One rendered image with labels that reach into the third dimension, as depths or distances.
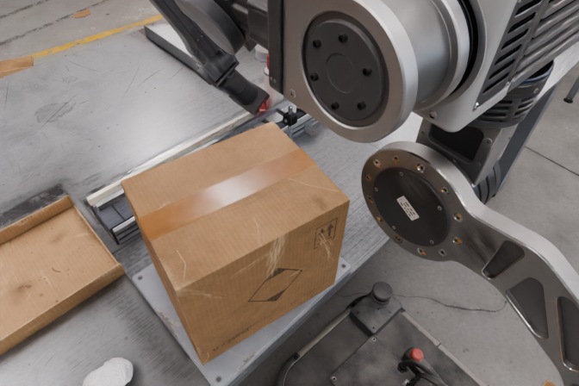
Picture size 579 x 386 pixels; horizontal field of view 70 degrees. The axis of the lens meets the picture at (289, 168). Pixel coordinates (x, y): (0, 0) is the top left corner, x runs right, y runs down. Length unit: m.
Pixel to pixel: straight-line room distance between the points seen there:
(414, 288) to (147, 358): 1.31
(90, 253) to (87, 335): 0.19
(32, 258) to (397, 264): 1.45
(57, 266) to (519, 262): 0.88
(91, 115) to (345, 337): 1.09
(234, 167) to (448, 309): 1.39
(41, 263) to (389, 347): 1.06
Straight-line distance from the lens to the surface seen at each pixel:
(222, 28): 0.45
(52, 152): 1.33
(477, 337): 1.92
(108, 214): 1.03
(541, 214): 2.46
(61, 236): 1.09
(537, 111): 2.07
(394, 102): 0.30
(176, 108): 1.36
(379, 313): 1.52
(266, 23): 0.38
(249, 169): 0.71
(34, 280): 1.05
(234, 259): 0.60
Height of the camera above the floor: 1.62
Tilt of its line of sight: 45 degrees down
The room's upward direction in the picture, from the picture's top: 1 degrees clockwise
